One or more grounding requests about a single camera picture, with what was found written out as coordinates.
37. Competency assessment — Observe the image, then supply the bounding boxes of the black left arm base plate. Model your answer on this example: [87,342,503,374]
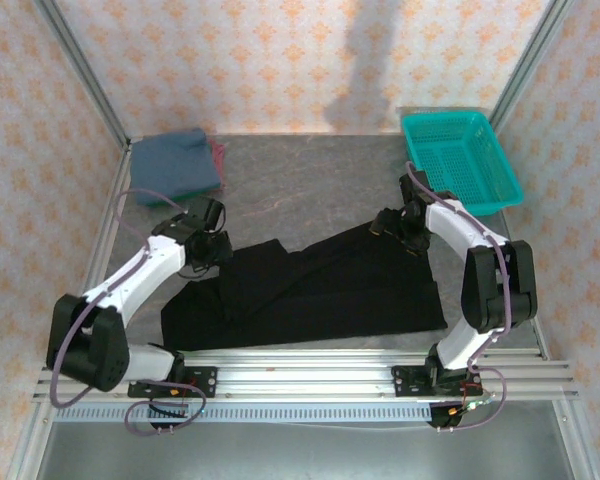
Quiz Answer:
[128,366,219,400]

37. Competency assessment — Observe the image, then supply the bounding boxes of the aluminium table edge rail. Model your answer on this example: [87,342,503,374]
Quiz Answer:
[7,142,134,480]
[499,209,599,480]

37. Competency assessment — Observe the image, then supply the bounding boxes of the slotted grey cable duct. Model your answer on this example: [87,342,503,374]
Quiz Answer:
[54,402,434,425]

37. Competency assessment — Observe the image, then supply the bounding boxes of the grey metal panel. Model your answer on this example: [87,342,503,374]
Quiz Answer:
[34,422,579,480]

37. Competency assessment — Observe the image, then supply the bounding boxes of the small circuit board with wires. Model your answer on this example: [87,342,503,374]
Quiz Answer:
[447,382,499,417]

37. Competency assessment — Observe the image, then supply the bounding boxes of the folded blue t-shirt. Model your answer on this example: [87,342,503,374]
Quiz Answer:
[129,128,222,206]

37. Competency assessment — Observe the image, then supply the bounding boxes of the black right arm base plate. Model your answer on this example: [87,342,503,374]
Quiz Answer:
[390,364,481,399]

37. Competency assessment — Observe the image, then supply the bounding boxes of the aluminium mounting rail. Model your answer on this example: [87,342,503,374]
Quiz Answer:
[32,349,579,402]

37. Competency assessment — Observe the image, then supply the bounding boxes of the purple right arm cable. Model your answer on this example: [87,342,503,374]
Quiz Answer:
[404,160,512,434]

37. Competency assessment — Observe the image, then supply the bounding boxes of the black t-shirt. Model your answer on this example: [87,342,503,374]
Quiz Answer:
[159,219,449,354]

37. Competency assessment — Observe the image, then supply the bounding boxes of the folded pink t-shirt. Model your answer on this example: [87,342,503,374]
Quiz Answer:
[207,138,228,185]

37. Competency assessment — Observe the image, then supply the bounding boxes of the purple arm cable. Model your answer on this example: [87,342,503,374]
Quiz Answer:
[404,160,512,434]
[47,188,206,436]

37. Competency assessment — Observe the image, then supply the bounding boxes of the teal plastic basket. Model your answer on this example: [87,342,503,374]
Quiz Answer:
[401,110,525,217]

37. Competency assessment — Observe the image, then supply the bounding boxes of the aluminium frame post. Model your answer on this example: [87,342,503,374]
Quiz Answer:
[33,0,132,147]
[488,0,575,132]

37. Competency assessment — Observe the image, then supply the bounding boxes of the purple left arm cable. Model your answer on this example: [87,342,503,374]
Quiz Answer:
[47,188,206,436]

